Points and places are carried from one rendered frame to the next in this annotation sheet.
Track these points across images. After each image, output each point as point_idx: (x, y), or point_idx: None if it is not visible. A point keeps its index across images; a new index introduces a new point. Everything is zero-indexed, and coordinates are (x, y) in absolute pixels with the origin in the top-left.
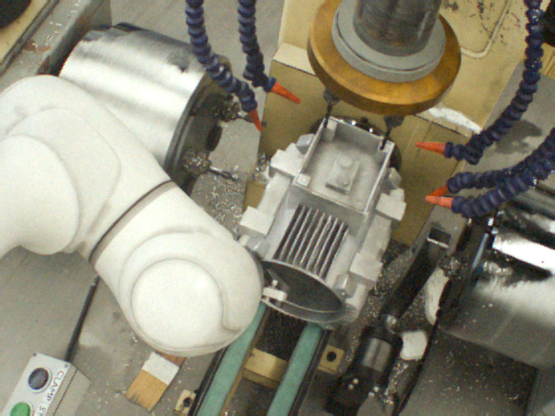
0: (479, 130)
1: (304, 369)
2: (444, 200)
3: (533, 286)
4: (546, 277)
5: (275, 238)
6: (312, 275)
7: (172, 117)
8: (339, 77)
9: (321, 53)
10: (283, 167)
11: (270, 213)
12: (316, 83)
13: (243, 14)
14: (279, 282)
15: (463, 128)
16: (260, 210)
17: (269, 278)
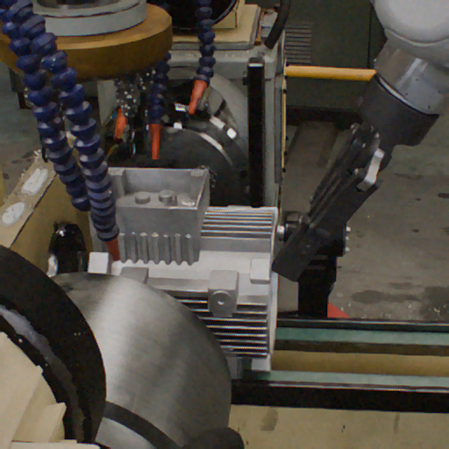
0: (68, 131)
1: (324, 330)
2: (198, 90)
3: (227, 103)
4: (218, 94)
5: (241, 260)
6: (274, 224)
7: (146, 289)
8: (156, 28)
9: (128, 36)
10: (140, 275)
11: (203, 281)
12: (31, 230)
13: (57, 108)
14: (352, 131)
15: (69, 139)
16: (203, 288)
17: (337, 166)
